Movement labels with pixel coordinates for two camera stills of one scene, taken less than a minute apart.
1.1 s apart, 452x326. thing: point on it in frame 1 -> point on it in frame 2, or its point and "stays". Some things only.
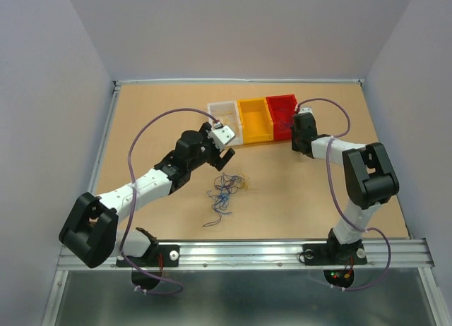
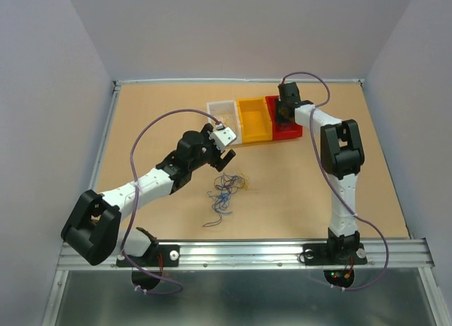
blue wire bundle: x=224 y=185 stays
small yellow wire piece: x=246 y=181 stays
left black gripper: x=216 y=161 stays
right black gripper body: x=295 y=139 -> x=280 y=113
